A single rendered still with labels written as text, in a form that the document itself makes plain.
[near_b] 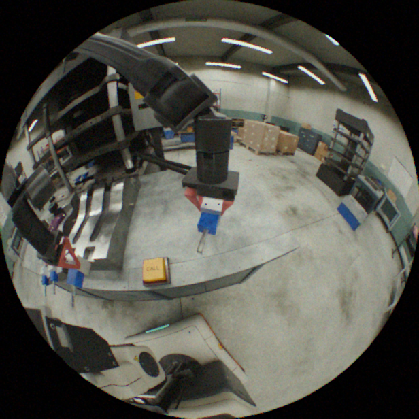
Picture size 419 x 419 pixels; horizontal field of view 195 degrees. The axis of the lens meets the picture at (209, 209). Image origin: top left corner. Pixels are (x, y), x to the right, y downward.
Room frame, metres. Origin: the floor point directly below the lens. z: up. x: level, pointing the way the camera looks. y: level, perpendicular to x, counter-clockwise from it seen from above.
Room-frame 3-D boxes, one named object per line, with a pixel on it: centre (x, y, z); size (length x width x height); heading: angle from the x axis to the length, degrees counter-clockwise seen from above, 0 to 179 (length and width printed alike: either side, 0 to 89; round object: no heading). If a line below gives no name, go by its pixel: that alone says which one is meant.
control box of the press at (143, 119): (1.02, 0.44, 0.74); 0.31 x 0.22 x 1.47; 104
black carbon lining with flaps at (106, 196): (0.27, 0.47, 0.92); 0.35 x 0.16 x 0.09; 14
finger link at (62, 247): (0.02, 0.32, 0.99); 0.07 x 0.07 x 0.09; 14
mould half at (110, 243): (0.29, 0.47, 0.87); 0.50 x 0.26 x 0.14; 14
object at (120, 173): (0.99, 1.26, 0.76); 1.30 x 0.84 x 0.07; 104
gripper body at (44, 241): (0.01, 0.33, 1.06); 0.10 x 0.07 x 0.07; 104
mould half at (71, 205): (0.12, 0.79, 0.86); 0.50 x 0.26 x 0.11; 31
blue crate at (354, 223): (0.91, -2.80, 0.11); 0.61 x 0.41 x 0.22; 11
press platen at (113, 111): (1.00, 1.25, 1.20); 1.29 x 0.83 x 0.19; 104
